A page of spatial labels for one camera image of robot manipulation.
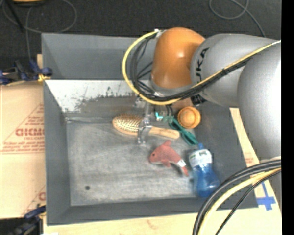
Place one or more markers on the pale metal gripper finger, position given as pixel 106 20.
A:
pixel 148 127
pixel 140 134

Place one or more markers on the wooden hairbrush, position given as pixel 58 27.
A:
pixel 126 124

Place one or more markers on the red toy fish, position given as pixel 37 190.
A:
pixel 165 154

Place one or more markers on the green sunglasses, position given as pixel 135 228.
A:
pixel 186 133

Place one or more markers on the orange ball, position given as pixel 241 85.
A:
pixel 189 117

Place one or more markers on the grey metal bin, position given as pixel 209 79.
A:
pixel 107 165

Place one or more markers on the blue plastic bottle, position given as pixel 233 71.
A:
pixel 205 177

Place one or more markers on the brown cardboard board, red print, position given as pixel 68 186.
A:
pixel 19 106

